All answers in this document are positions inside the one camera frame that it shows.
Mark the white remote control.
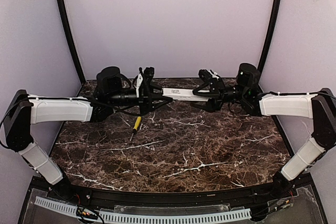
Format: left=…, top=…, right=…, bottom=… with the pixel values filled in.
left=162, top=88, right=209, bottom=102

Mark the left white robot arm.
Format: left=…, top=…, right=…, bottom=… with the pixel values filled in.
left=1, top=67, right=173, bottom=186

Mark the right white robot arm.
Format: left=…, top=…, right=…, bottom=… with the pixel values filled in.
left=192, top=63, right=335, bottom=198

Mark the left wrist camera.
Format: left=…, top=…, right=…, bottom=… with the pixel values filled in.
left=134, top=67, right=154, bottom=98

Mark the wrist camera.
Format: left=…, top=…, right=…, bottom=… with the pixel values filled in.
left=134, top=67, right=154, bottom=98
left=198, top=69, right=223, bottom=86

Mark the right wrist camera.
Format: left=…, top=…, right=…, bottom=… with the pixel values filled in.
left=198, top=69, right=223, bottom=86

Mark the yellow handled screwdriver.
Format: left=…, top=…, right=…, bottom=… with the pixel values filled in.
left=130, top=116, right=142, bottom=141

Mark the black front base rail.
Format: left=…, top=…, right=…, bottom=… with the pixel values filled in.
left=44, top=182, right=297, bottom=209

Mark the white slotted cable duct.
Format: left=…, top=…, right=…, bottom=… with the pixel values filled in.
left=34, top=196, right=251, bottom=223

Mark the right black frame post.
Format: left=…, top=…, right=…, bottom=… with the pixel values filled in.
left=257, top=0, right=281, bottom=73

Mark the black frame post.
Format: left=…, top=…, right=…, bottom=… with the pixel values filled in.
left=257, top=0, right=281, bottom=73
left=56, top=0, right=86, bottom=85

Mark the left black frame post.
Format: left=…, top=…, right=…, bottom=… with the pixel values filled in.
left=56, top=0, right=86, bottom=85

